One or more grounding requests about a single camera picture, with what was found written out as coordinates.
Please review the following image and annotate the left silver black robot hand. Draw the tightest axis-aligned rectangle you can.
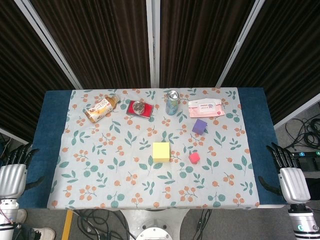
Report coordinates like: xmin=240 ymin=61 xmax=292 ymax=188
xmin=0 ymin=142 xmax=46 ymax=201

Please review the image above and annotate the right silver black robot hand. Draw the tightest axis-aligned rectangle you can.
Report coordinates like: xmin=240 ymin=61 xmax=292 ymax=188
xmin=258 ymin=142 xmax=312 ymax=205

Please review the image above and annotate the light blue drink can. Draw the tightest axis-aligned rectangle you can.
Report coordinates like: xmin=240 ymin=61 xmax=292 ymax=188
xmin=165 ymin=90 xmax=180 ymax=116

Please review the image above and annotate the dark brown curtain panel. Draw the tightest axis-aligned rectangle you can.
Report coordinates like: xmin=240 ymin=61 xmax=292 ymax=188
xmin=29 ymin=0 xmax=151 ymax=90
xmin=221 ymin=0 xmax=320 ymax=125
xmin=159 ymin=0 xmax=256 ymax=88
xmin=0 ymin=0 xmax=76 ymax=145

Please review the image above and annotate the white sneaker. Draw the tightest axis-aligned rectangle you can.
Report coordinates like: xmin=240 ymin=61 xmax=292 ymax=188
xmin=33 ymin=227 xmax=56 ymax=240
xmin=14 ymin=209 xmax=28 ymax=225

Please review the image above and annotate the black floor pedal box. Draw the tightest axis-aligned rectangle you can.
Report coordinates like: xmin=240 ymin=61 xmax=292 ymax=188
xmin=297 ymin=157 xmax=320 ymax=173

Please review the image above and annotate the black floor cable bundle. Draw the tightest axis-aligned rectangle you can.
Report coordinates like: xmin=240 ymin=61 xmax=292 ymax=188
xmin=193 ymin=208 xmax=213 ymax=240
xmin=73 ymin=209 xmax=133 ymax=240
xmin=284 ymin=117 xmax=320 ymax=151

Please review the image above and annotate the pink wet wipes pack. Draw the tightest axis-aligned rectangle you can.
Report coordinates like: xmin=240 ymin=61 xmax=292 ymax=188
xmin=187 ymin=97 xmax=226 ymax=119

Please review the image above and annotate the tea bottle with label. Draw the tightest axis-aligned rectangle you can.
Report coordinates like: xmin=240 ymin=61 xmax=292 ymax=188
xmin=83 ymin=94 xmax=121 ymax=124

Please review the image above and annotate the yellow floor tape strip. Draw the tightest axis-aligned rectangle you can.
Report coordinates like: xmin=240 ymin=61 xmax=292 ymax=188
xmin=61 ymin=209 xmax=75 ymax=240

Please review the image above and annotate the floral leaf print tablecloth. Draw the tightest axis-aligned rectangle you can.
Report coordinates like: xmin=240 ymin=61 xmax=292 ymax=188
xmin=46 ymin=87 xmax=261 ymax=210

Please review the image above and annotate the white partition frame post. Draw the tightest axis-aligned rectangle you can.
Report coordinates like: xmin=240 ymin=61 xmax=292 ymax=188
xmin=146 ymin=0 xmax=161 ymax=88
xmin=215 ymin=0 xmax=266 ymax=88
xmin=13 ymin=0 xmax=83 ymax=90

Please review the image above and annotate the blue table cover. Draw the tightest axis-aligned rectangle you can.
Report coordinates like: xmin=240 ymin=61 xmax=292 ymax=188
xmin=17 ymin=87 xmax=287 ymax=210

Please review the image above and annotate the clear jar of metal clips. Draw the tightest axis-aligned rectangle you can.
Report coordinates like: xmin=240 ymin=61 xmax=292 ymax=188
xmin=132 ymin=100 xmax=146 ymax=114

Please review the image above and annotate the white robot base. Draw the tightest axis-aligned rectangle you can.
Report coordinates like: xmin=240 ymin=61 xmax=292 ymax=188
xmin=119 ymin=208 xmax=191 ymax=240

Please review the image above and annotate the small red foam cube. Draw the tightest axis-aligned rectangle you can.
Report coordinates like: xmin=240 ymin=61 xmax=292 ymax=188
xmin=188 ymin=152 xmax=202 ymax=165

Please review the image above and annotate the red flat tin box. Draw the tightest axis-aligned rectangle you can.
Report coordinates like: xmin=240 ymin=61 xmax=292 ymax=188
xmin=125 ymin=99 xmax=154 ymax=120

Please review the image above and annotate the black power strip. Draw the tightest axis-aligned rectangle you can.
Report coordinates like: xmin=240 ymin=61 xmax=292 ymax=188
xmin=292 ymin=150 xmax=320 ymax=158

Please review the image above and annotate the white partition bottom rail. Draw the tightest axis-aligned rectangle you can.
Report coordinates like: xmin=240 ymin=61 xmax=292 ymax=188
xmin=0 ymin=127 xmax=30 ymax=146
xmin=273 ymin=93 xmax=320 ymax=130

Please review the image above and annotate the purple cube block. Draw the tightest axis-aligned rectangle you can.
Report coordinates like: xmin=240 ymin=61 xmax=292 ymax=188
xmin=191 ymin=118 xmax=209 ymax=136

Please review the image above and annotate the large yellow foam cube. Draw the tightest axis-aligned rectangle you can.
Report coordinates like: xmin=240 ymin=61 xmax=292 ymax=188
xmin=152 ymin=141 xmax=171 ymax=163

